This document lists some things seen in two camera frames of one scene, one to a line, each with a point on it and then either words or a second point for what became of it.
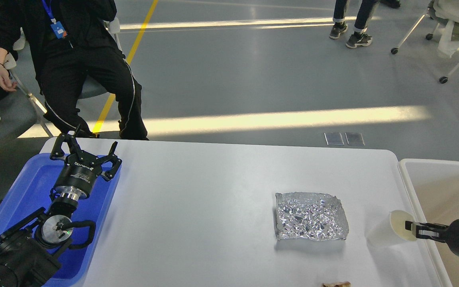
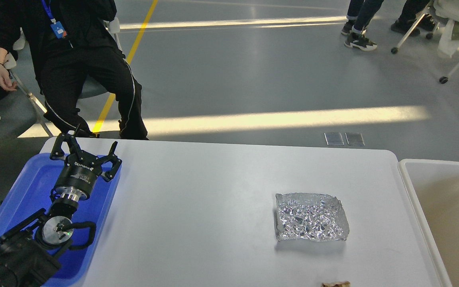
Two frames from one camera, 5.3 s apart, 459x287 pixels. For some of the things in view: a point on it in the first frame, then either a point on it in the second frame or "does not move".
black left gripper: (77, 177) does not move
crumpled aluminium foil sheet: (310, 216) does not move
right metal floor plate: (355, 138) does not move
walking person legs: (395, 4) to (413, 10)
